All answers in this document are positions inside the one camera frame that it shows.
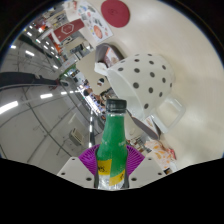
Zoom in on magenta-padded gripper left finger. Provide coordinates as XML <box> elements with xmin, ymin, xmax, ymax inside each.
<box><xmin>56</xmin><ymin>143</ymin><xmax>101</xmax><ymax>190</ymax></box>

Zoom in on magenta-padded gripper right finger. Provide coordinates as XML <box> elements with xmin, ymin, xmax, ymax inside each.
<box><xmin>124</xmin><ymin>144</ymin><xmax>167</xmax><ymax>190</ymax></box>

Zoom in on green drink bottle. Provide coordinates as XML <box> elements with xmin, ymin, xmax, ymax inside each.
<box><xmin>94</xmin><ymin>98</ymin><xmax>132</xmax><ymax>191</ymax></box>

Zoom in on ceiling air conditioner unit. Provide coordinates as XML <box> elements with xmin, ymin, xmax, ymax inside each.
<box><xmin>69</xmin><ymin>128</ymin><xmax>86</xmax><ymax>146</ymax></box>

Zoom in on dark brown food tray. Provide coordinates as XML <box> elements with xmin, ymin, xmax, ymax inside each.
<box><xmin>94</xmin><ymin>43</ymin><xmax>162</xmax><ymax>141</ymax></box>

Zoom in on white mug with dark dots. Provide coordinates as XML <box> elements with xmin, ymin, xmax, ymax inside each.
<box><xmin>106</xmin><ymin>53</ymin><xmax>187</xmax><ymax>134</ymax></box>

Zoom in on white paper napkin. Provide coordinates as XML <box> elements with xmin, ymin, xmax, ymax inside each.
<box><xmin>94</xmin><ymin>61</ymin><xmax>111</xmax><ymax>78</ymax></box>

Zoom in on ceiling strip lights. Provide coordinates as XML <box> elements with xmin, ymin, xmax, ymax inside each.
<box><xmin>0</xmin><ymin>43</ymin><xmax>98</xmax><ymax>148</ymax></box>

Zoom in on red paper cup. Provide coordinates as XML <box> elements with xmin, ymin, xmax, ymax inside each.
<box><xmin>49</xmin><ymin>18</ymin><xmax>86</xmax><ymax>44</ymax></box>

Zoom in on colourful sticker leaflet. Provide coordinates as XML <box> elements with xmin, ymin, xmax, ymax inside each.
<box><xmin>76</xmin><ymin>1</ymin><xmax>114</xmax><ymax>44</ymax></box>

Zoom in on flat round red coaster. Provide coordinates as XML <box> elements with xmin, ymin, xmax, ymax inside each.
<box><xmin>100</xmin><ymin>0</ymin><xmax>131</xmax><ymax>28</ymax></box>

